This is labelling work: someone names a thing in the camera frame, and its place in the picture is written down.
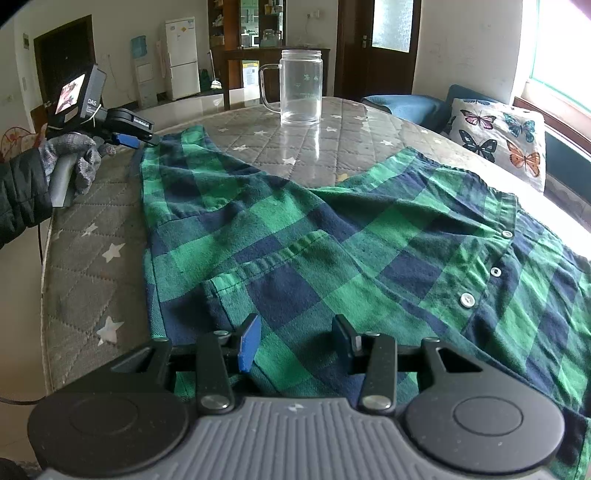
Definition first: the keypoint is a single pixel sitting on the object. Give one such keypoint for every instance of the white microwave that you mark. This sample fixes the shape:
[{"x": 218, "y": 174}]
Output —
[{"x": 249, "y": 40}]

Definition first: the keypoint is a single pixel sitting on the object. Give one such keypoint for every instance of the clear glass mug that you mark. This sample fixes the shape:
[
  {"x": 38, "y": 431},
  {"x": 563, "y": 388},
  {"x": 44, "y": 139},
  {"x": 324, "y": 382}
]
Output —
[{"x": 300, "y": 87}]

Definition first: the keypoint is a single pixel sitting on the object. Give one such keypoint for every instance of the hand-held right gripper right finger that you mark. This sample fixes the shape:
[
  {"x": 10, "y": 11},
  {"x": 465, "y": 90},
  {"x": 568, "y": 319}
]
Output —
[{"x": 344, "y": 341}]

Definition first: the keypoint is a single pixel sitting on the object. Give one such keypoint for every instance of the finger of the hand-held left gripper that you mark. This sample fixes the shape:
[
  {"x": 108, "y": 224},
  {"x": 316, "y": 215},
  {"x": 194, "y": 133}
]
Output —
[
  {"x": 127, "y": 139},
  {"x": 131, "y": 121}
]

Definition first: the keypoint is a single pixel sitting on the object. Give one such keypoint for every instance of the red patterned object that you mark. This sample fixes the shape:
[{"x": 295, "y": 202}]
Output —
[{"x": 14, "y": 141}]

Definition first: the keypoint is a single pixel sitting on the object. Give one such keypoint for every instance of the white refrigerator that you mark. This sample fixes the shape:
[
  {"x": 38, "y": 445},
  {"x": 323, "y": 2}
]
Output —
[{"x": 182, "y": 60}]

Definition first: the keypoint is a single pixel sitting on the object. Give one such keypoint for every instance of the white water dispenser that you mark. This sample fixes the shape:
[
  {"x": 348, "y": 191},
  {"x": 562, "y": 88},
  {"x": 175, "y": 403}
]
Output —
[{"x": 144, "y": 74}]

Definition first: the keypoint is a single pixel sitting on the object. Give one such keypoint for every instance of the dark wooden door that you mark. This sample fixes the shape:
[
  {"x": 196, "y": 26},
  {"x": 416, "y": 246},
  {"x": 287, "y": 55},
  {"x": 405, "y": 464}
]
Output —
[{"x": 64, "y": 55}]

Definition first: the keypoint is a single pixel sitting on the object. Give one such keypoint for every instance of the wooden shelf cabinet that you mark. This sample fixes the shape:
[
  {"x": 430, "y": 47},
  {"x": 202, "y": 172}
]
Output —
[{"x": 226, "y": 23}]

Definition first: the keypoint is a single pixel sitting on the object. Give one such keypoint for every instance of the green framed window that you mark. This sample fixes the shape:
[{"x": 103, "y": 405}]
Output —
[{"x": 563, "y": 46}]

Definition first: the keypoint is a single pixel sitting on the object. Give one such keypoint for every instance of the brown door with frosted glass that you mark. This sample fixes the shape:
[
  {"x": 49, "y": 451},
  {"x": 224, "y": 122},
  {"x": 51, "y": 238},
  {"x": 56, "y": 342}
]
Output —
[{"x": 392, "y": 50}]

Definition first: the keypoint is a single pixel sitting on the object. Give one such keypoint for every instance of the butterfly print pillow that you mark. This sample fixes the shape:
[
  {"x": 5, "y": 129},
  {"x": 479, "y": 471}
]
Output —
[{"x": 498, "y": 138}]

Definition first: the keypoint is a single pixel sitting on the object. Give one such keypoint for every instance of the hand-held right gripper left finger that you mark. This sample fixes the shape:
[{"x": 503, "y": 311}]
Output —
[{"x": 249, "y": 344}]

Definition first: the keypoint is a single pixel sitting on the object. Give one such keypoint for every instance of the dark wooden sideboard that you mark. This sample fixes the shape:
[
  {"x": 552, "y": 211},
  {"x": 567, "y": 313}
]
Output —
[{"x": 272, "y": 57}]

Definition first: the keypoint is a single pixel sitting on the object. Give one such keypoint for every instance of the green plaid shirt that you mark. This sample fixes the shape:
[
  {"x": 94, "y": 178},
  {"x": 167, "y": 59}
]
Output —
[{"x": 346, "y": 258}]

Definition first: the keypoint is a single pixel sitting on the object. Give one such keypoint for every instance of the person's left hand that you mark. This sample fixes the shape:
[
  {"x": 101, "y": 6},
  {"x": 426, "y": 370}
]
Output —
[{"x": 87, "y": 161}]

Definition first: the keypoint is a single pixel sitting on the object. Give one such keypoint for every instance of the blue sofa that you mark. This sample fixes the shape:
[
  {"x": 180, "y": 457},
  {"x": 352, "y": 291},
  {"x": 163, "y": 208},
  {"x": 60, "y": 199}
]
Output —
[{"x": 406, "y": 108}]

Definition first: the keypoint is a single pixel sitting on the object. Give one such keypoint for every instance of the white broom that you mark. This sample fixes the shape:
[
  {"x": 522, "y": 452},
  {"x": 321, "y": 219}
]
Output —
[{"x": 214, "y": 83}]

